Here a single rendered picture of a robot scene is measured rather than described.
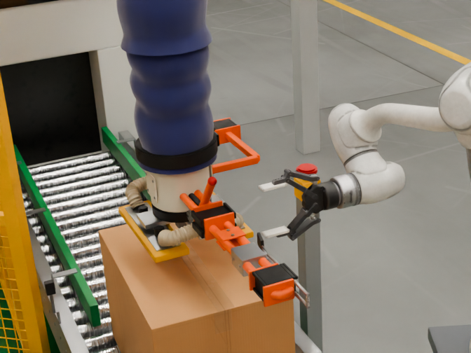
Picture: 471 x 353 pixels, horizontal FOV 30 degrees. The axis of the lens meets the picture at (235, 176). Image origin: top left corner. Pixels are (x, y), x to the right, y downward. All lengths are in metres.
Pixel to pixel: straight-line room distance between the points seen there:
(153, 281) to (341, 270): 1.96
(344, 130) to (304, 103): 3.04
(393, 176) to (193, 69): 0.62
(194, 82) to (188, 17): 0.18
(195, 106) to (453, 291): 2.19
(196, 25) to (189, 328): 0.78
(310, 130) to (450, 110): 3.68
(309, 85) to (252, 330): 3.20
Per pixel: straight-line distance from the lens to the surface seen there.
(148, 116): 2.32
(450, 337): 2.59
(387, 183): 2.40
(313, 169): 2.87
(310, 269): 3.03
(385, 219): 4.79
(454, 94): 1.87
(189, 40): 2.23
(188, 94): 2.27
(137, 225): 2.51
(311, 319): 3.14
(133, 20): 2.22
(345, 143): 2.42
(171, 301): 2.39
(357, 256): 4.44
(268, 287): 1.93
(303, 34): 5.32
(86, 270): 3.40
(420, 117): 2.26
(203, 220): 2.21
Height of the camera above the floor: 2.23
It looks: 25 degrees down
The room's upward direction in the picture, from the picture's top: 4 degrees counter-clockwise
